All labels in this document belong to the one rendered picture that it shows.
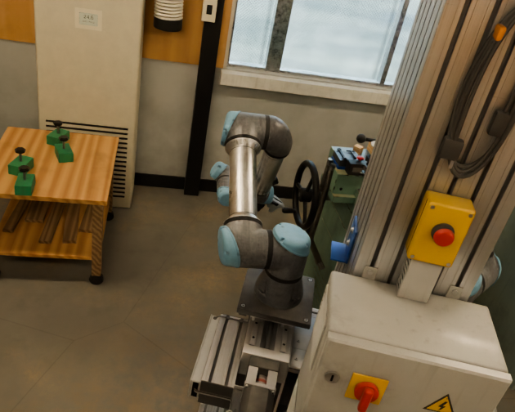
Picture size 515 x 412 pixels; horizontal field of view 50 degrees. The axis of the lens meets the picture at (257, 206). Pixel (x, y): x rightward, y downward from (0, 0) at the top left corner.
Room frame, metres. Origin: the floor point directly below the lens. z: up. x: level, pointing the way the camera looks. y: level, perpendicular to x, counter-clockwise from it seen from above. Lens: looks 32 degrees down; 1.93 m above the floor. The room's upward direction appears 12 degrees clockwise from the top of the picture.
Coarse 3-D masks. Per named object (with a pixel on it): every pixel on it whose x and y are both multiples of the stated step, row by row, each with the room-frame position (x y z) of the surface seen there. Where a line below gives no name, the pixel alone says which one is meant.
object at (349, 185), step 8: (336, 168) 1.95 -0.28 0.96; (336, 176) 1.92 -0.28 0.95; (344, 176) 1.92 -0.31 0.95; (352, 176) 1.93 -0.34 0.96; (360, 176) 1.94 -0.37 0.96; (336, 184) 1.91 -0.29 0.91; (344, 184) 1.92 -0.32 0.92; (352, 184) 1.93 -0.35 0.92; (360, 184) 1.94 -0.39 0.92; (336, 192) 1.92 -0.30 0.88; (344, 192) 1.92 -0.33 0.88; (352, 192) 1.93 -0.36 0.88
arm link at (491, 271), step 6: (492, 252) 1.39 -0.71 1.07; (492, 258) 1.39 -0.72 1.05; (498, 258) 1.43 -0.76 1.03; (486, 264) 1.37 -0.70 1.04; (492, 264) 1.38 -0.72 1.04; (498, 264) 1.41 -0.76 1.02; (486, 270) 1.36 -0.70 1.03; (492, 270) 1.37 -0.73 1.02; (498, 270) 1.40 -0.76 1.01; (486, 276) 1.34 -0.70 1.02; (492, 276) 1.36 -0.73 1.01; (498, 276) 1.39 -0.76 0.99; (486, 282) 1.33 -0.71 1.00; (492, 282) 1.36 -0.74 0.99; (486, 288) 1.33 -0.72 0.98
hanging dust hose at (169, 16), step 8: (160, 0) 2.91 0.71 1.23; (168, 0) 2.91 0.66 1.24; (176, 0) 2.92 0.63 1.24; (160, 8) 2.90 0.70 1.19; (168, 8) 2.91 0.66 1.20; (176, 8) 2.93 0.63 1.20; (160, 16) 2.92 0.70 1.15; (168, 16) 2.90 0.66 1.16; (176, 16) 2.92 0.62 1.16; (160, 24) 2.90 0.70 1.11; (168, 24) 2.90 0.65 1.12; (176, 24) 2.93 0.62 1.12
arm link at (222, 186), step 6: (222, 180) 1.85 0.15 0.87; (228, 180) 1.85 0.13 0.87; (222, 186) 1.81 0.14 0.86; (228, 186) 1.81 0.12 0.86; (222, 192) 1.78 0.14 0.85; (228, 192) 1.78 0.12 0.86; (222, 198) 1.77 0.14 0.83; (228, 198) 1.78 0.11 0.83; (222, 204) 1.78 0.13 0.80; (228, 204) 1.78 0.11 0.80
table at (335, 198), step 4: (332, 148) 2.27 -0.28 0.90; (336, 148) 2.28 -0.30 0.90; (340, 148) 2.29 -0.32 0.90; (344, 148) 2.30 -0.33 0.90; (348, 148) 2.30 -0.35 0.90; (352, 148) 2.31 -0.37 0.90; (332, 152) 2.26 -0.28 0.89; (364, 152) 2.30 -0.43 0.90; (368, 152) 2.30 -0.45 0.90; (364, 156) 2.25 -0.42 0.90; (320, 180) 2.05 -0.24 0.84; (328, 192) 1.95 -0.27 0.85; (356, 192) 1.92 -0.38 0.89; (332, 196) 1.90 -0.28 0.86; (336, 196) 1.90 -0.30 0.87; (340, 196) 1.90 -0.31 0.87; (344, 196) 1.91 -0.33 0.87; (348, 196) 1.92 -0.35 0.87; (352, 196) 1.92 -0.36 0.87; (356, 196) 1.91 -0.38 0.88; (332, 200) 1.89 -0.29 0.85; (336, 200) 1.90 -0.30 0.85; (340, 200) 1.90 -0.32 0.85; (344, 200) 1.91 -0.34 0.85; (348, 200) 1.91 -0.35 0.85; (352, 200) 1.92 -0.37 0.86
